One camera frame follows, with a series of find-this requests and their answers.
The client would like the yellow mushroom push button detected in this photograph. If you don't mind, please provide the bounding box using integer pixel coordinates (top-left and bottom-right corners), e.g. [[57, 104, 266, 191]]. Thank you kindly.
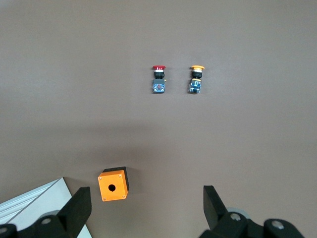
[[187, 64, 206, 95]]

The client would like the brown table mat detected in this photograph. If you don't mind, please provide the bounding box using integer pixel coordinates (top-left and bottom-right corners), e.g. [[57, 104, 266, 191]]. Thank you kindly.
[[0, 0, 317, 238]]

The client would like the white drawer cabinet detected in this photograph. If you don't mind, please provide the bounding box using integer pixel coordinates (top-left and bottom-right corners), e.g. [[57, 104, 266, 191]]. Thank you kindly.
[[0, 177, 94, 238]]

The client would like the red mushroom push button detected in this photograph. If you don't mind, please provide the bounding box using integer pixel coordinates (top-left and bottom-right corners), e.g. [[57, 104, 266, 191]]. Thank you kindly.
[[151, 65, 167, 94]]

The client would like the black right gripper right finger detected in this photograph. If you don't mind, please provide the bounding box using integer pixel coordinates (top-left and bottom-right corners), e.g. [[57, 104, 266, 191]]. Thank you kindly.
[[199, 185, 304, 238]]

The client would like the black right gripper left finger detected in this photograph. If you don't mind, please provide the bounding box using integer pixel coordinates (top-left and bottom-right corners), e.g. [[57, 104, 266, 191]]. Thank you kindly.
[[0, 187, 92, 238]]

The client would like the orange button enclosure box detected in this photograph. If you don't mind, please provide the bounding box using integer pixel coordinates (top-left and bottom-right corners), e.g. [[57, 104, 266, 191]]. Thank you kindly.
[[98, 166, 130, 202]]

